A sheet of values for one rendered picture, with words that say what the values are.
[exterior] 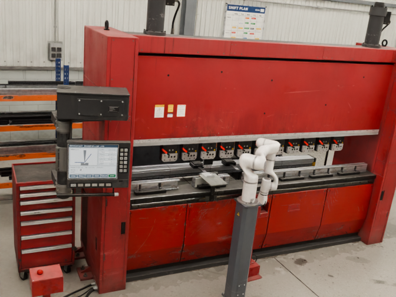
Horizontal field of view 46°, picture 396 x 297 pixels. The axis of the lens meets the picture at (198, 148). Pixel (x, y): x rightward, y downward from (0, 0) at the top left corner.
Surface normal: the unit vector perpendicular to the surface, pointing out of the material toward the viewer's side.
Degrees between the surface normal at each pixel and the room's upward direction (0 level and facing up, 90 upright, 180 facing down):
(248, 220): 90
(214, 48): 90
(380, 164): 90
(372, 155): 90
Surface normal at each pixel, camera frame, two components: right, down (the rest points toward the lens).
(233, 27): 0.45, 0.32
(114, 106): 0.25, 0.33
